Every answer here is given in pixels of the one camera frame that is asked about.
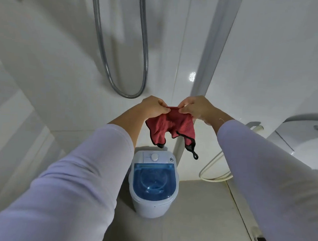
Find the person's right hand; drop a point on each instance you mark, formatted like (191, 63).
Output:
(198, 107)

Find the person's left fingers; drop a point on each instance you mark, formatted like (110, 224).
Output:
(163, 108)

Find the small white blue washing machine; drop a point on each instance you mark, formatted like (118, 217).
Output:
(153, 184)

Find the white wall pipe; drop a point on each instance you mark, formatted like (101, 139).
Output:
(216, 45)

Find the white toilet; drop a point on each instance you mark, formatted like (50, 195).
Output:
(298, 142)

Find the person's left forearm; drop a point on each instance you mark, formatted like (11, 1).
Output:
(68, 178)

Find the person's right fingers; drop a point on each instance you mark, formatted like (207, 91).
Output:
(185, 109)

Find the red cloth with black trim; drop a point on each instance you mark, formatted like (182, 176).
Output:
(171, 127)

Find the person's right forearm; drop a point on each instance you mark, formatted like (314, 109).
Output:
(263, 174)

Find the person's left hand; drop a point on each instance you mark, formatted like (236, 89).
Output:
(152, 106)

